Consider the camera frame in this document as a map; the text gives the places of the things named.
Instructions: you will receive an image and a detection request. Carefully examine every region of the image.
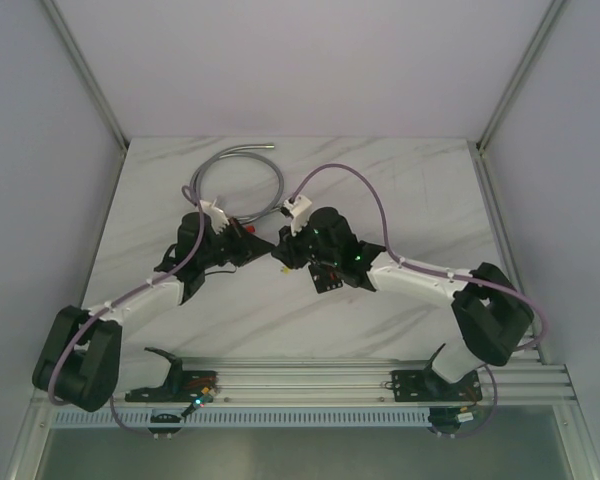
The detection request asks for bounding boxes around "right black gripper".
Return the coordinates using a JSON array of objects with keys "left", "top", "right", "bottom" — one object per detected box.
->
[{"left": 271, "top": 215, "right": 339, "bottom": 270}]

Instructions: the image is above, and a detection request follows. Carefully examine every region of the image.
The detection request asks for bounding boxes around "black fuse box base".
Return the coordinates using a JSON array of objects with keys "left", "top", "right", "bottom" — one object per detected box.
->
[{"left": 308, "top": 264, "right": 343, "bottom": 294}]

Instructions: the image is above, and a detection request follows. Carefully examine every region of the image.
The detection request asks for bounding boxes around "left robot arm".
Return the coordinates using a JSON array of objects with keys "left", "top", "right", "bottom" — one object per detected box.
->
[{"left": 32, "top": 212, "right": 275, "bottom": 412}]

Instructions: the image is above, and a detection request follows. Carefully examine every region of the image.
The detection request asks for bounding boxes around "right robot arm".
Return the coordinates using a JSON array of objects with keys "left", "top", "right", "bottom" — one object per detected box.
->
[{"left": 272, "top": 196, "right": 534, "bottom": 399}]

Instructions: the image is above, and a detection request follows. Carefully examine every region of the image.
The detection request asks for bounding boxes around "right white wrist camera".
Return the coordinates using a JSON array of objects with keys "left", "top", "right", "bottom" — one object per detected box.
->
[{"left": 282, "top": 195, "right": 312, "bottom": 237}]

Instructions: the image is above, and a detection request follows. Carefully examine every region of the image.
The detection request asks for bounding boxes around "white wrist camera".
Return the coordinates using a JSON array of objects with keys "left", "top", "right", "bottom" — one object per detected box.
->
[
  {"left": 282, "top": 195, "right": 312, "bottom": 237},
  {"left": 200, "top": 200, "right": 230, "bottom": 235}
]

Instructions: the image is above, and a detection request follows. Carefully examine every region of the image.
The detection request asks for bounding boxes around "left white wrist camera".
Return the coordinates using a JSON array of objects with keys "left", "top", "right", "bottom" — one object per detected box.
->
[{"left": 200, "top": 200, "right": 230, "bottom": 235}]

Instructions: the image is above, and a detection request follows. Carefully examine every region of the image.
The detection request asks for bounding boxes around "grey coiled metal hose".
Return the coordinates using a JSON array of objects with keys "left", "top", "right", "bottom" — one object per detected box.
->
[{"left": 188, "top": 143, "right": 292, "bottom": 224}]

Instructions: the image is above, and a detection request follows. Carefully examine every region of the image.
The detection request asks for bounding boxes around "aluminium rail frame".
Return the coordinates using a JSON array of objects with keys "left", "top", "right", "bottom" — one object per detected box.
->
[{"left": 33, "top": 357, "right": 577, "bottom": 404}]

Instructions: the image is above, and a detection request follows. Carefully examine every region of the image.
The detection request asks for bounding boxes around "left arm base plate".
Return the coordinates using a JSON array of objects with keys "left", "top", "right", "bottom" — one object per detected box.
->
[{"left": 125, "top": 370, "right": 218, "bottom": 403}]

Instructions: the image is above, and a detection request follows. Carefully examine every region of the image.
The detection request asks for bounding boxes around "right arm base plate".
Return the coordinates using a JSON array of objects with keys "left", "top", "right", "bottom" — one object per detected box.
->
[{"left": 388, "top": 370, "right": 483, "bottom": 403}]

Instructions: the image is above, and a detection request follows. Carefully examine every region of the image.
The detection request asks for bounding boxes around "white slotted cable duct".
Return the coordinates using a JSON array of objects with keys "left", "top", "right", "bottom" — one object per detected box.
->
[{"left": 49, "top": 408, "right": 431, "bottom": 429}]

